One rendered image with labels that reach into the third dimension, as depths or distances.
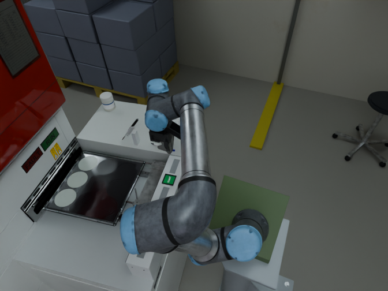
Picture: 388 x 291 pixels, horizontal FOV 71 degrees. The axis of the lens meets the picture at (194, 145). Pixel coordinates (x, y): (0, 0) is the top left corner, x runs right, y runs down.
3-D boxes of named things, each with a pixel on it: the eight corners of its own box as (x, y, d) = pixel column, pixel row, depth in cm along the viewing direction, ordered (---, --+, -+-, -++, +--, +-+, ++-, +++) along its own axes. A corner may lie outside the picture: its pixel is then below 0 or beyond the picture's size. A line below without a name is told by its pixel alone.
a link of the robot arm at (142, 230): (237, 261, 102) (168, 241, 58) (200, 268, 107) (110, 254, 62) (231, 228, 108) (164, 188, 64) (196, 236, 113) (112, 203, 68)
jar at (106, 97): (101, 110, 163) (97, 97, 156) (107, 103, 168) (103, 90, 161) (112, 112, 162) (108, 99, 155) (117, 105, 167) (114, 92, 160)
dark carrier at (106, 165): (45, 206, 127) (45, 206, 127) (83, 153, 150) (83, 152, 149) (114, 222, 121) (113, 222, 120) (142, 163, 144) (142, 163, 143)
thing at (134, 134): (127, 144, 144) (121, 126, 134) (130, 139, 146) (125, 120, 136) (138, 146, 143) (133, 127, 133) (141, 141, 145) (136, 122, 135)
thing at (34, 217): (33, 222, 127) (23, 211, 120) (81, 152, 156) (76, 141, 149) (36, 222, 127) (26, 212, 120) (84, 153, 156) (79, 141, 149)
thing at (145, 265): (131, 275, 112) (125, 262, 102) (171, 171, 149) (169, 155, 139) (153, 281, 111) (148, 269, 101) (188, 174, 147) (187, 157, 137)
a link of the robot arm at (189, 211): (215, 224, 55) (198, 74, 85) (166, 235, 58) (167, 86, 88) (232, 241, 63) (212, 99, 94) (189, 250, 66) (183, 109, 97)
